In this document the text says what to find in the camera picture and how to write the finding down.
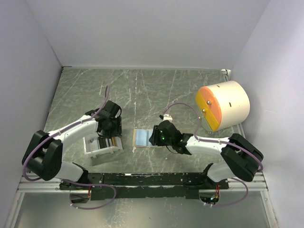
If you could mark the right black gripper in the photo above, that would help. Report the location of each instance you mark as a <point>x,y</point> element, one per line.
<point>154,138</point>

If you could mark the cards stack in tray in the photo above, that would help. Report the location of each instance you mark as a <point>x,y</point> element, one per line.
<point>100,143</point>

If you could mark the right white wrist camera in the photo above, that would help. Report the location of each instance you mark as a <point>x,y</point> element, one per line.
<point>166,117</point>

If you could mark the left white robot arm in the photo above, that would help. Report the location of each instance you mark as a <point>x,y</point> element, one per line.
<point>44,155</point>

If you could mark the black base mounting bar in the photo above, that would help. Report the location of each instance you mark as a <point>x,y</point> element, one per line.
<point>146,185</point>

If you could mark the white card tray box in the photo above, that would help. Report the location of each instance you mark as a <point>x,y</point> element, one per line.
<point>94,153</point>

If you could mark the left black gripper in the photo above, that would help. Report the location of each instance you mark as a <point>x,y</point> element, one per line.
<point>117,132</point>

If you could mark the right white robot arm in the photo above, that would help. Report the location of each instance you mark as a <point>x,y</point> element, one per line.
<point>239,157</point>

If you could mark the beige card holder wallet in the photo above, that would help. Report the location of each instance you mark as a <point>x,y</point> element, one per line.
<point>141,138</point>

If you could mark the large cream cylinder drum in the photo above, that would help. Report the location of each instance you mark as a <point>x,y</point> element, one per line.
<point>222,105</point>

